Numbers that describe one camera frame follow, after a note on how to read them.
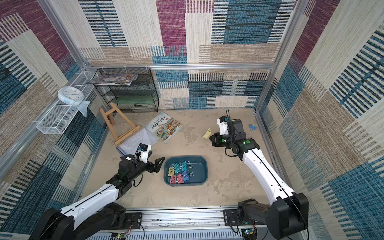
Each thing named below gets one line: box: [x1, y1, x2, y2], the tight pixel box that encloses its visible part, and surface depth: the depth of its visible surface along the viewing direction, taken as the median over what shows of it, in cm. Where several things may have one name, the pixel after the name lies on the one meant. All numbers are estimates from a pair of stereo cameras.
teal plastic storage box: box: [163, 155, 209, 187], surface depth 89 cm
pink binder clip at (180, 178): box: [176, 173, 185, 184], surface depth 86 cm
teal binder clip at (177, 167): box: [173, 162, 181, 173], surface depth 90 cm
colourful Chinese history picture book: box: [145, 111, 185, 143], surface depth 112 cm
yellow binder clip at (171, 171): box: [168, 166, 175, 177], surface depth 90 cm
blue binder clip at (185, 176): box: [181, 170, 190, 182], surface depth 87 cm
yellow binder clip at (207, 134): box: [201, 128, 212, 139], surface depth 81 cm
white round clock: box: [57, 86, 85, 106], surface depth 76 cm
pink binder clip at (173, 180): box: [170, 175, 177, 185], surface depth 87 cm
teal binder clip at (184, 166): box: [181, 160, 188, 172], surface depth 91 cm
